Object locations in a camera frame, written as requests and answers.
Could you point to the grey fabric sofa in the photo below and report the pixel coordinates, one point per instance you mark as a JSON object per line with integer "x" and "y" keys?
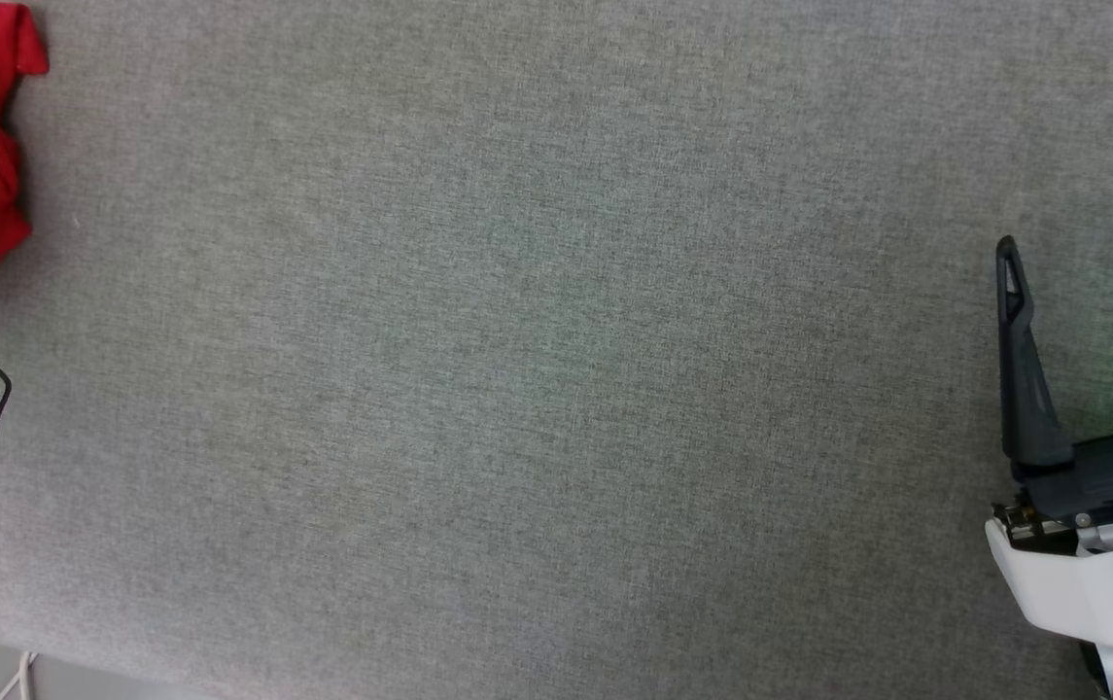
{"x": 556, "y": 350}

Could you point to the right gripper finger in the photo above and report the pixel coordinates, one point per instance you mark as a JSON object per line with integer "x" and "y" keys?
{"x": 1023, "y": 389}

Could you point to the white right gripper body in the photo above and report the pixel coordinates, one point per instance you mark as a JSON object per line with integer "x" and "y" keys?
{"x": 1091, "y": 583}

